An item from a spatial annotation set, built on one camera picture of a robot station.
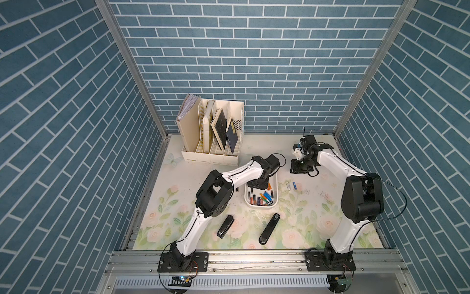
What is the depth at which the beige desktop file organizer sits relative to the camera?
38.2 inches

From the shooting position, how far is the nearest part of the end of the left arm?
0.71 metres

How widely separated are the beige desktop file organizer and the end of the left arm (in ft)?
0.74
